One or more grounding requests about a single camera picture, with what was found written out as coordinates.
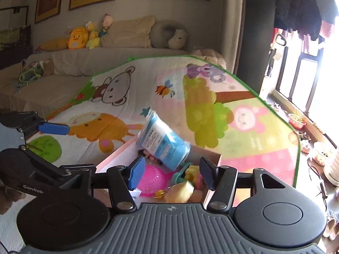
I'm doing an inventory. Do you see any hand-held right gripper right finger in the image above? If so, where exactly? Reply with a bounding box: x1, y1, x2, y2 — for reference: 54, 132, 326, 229
199, 157, 292, 213

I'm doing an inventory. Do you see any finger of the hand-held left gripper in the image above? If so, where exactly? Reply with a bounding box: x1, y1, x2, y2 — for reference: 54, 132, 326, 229
0, 110, 71, 139
20, 144, 63, 178

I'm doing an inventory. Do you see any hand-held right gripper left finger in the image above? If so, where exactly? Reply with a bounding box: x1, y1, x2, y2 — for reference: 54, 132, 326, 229
60, 156, 147, 214

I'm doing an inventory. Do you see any pink cardboard box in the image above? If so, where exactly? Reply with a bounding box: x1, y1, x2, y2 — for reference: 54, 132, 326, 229
95, 132, 222, 210

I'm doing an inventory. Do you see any blue white plastic packet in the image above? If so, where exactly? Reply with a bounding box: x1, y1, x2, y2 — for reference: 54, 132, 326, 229
136, 108, 191, 171

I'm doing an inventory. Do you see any person's left hand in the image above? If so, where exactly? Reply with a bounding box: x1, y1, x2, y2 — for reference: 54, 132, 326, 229
0, 185, 27, 215

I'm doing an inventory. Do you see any yellow toy block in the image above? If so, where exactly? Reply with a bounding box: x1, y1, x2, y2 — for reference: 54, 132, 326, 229
185, 165, 202, 184

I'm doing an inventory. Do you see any pink mesh ball toy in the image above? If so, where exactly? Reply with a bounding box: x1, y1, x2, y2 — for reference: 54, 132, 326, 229
138, 164, 170, 198

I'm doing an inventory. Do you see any teal plastic toy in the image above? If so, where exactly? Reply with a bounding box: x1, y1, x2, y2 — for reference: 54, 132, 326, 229
171, 163, 192, 185

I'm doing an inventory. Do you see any pale yellow plastic toy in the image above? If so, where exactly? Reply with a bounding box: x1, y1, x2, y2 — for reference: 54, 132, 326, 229
164, 180, 195, 205

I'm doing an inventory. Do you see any green knitted yarn piece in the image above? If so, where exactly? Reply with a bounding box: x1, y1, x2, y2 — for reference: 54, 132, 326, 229
17, 61, 44, 86

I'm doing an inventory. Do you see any brown plush toy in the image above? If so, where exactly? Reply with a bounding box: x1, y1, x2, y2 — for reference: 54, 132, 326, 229
39, 58, 55, 77

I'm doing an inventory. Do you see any beige sofa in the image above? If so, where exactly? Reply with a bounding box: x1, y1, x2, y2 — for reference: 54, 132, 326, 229
0, 46, 191, 118

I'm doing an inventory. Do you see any yellow long cushion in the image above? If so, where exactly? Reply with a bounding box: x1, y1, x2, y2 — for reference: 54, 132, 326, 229
39, 38, 70, 52

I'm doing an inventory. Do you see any dark shelf unit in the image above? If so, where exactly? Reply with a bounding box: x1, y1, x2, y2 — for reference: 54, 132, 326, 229
0, 5, 34, 70

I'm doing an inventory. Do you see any yellow chick plush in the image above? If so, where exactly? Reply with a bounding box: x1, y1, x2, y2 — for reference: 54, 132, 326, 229
66, 26, 89, 50

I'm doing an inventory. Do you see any yellow duck plush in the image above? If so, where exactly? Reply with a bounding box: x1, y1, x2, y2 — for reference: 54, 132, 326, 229
85, 21, 103, 50

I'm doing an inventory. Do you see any cartoon animal printed play mat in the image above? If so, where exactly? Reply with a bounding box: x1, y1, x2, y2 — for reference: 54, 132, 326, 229
25, 55, 302, 212

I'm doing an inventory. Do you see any white round plant pot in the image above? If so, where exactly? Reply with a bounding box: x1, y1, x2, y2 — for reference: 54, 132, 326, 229
311, 141, 337, 168

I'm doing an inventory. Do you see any beige folded blanket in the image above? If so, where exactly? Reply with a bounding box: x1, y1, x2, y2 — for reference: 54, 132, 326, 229
190, 49, 227, 70

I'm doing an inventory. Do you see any small doll with teal clothes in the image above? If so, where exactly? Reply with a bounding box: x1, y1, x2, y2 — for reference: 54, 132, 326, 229
99, 13, 114, 38

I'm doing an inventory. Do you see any beige pillow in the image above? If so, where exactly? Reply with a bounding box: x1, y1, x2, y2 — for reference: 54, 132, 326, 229
100, 15, 157, 49

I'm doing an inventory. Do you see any white ribbed plant pot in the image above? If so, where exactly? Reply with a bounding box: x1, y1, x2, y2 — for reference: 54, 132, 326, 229
323, 153, 339, 186

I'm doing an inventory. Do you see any pair of slippers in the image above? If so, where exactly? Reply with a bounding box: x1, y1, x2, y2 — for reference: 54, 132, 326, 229
321, 208, 339, 241

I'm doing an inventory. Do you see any grey neck pillow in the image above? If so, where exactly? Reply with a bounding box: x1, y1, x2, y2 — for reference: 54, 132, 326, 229
149, 20, 189, 50

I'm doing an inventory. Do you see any dark hanging jacket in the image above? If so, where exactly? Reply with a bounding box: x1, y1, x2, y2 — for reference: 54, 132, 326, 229
274, 0, 322, 42

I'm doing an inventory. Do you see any black window frame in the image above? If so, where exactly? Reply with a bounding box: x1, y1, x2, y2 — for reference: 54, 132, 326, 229
265, 30, 339, 114

